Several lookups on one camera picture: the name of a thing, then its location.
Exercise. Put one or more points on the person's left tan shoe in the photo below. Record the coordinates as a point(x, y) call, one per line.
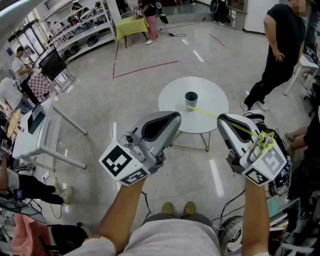
point(168, 209)

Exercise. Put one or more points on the yellow-green straw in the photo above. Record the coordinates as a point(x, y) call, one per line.
point(262, 142)

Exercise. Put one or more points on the grey cabinet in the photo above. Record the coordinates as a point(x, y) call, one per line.
point(237, 15)

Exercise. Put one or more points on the white desk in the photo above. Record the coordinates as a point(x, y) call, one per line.
point(27, 142)
point(308, 62)

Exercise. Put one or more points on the teal cup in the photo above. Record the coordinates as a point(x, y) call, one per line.
point(191, 101)

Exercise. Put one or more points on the black monitor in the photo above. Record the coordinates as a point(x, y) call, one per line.
point(52, 65)

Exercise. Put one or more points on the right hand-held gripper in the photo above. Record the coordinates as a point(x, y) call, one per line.
point(270, 165)

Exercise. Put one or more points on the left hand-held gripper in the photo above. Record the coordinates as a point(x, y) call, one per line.
point(117, 160)

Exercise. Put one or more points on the white shelving unit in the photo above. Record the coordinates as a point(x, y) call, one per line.
point(80, 30)

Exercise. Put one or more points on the round white table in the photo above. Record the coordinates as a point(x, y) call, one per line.
point(207, 92)

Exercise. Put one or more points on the checked cloth table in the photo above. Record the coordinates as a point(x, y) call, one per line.
point(40, 85)

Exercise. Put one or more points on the person's right tan shoe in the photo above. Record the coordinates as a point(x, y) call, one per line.
point(189, 209)

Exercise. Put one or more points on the person's right forearm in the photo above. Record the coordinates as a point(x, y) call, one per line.
point(255, 215)

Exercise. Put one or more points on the pink cloth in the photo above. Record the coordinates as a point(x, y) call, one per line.
point(27, 235)

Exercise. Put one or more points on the person's tan shoe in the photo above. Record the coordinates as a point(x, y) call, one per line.
point(189, 209)
point(168, 209)

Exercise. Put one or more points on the person's left forearm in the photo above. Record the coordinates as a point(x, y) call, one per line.
point(120, 215)

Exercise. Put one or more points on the person's olive trousers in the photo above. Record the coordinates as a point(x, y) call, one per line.
point(162, 217)

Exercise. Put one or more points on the dark teal box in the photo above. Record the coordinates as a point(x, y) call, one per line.
point(35, 120)

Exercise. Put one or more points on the yellow-green cloth table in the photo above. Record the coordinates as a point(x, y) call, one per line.
point(131, 26)

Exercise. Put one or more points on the round wooden board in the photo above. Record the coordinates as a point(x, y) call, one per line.
point(13, 123)

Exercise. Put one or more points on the person's white shirt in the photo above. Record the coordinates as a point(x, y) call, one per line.
point(170, 240)

